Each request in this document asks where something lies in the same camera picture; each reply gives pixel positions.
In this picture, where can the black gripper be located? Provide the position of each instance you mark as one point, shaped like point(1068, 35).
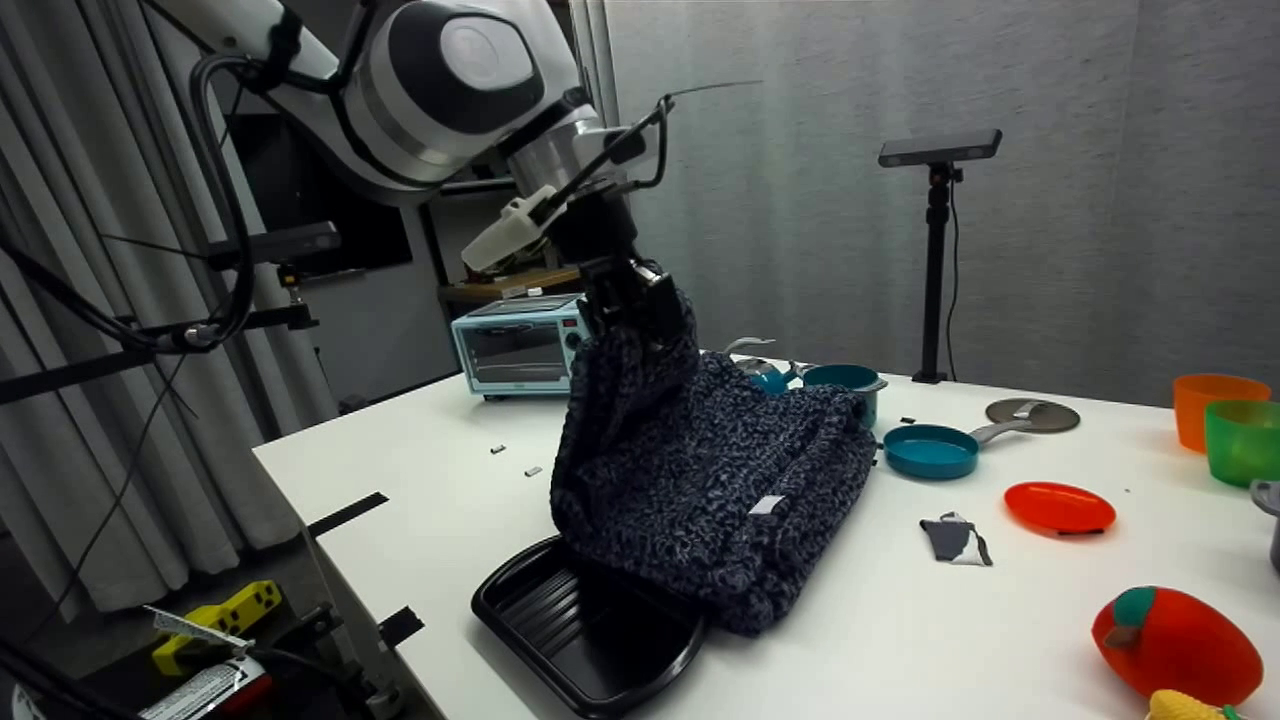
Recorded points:
point(603, 240)

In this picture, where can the dark blue speckled fleece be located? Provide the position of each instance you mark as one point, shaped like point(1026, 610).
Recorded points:
point(706, 493)

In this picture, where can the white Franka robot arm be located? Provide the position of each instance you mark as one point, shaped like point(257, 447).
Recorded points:
point(403, 104)

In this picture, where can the blue toy toaster oven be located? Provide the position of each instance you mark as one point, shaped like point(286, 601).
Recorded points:
point(514, 347)

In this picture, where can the teal toy kettle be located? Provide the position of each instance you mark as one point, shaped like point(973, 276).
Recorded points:
point(770, 380)

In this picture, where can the grey curtain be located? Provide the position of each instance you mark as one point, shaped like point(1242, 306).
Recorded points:
point(801, 160)

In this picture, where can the teal toy pot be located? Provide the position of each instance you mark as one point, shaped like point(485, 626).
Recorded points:
point(844, 387)

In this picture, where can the black stand pole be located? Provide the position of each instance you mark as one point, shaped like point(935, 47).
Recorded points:
point(943, 266)

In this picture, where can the teal toy frying pan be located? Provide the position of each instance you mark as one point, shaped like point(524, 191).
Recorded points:
point(929, 455)

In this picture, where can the black ridged plastic tray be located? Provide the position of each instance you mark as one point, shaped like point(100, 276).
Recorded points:
point(534, 622)

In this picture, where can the short black clamp bar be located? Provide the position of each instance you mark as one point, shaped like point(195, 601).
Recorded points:
point(280, 244)

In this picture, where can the small black clip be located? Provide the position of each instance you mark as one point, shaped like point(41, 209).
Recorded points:
point(951, 542)

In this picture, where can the silver round lid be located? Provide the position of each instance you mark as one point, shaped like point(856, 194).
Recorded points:
point(1035, 412)

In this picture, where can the long black metal rod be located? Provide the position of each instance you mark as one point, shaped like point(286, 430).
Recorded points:
point(201, 328)

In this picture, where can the pale pleated curtain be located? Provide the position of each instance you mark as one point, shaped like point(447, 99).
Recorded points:
point(201, 440)

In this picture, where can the red toy plate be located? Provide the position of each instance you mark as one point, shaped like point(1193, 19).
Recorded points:
point(1063, 508)

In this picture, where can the white packet with red print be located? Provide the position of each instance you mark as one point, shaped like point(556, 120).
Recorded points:
point(204, 688)

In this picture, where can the orange plastic cup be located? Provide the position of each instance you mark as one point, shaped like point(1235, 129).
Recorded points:
point(1206, 405)

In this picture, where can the green plastic cup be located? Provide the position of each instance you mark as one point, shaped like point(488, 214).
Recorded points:
point(1247, 447)

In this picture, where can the red toy fruit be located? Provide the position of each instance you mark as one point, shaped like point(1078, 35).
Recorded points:
point(1183, 644)

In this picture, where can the yellow green toy food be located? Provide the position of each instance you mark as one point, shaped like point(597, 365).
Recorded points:
point(1185, 705)

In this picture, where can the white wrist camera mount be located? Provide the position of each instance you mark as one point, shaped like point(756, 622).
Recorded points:
point(507, 232)

